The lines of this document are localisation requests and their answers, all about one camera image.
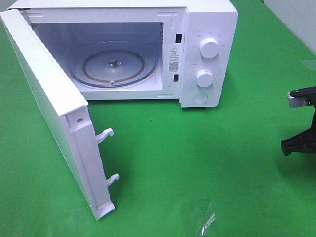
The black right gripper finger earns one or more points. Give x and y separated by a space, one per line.
297 143

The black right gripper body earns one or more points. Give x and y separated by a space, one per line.
312 135

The round microwave door button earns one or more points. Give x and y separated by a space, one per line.
200 98

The white microwave door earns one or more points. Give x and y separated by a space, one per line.
65 112

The lower white microwave knob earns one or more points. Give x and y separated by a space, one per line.
204 78

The white microwave knob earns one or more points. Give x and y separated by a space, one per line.
209 47
204 78

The upper white microwave knob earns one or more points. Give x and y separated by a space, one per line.
209 47

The white microwave oven body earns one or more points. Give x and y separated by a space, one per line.
178 26

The glass microwave turntable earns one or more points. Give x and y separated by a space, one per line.
114 64

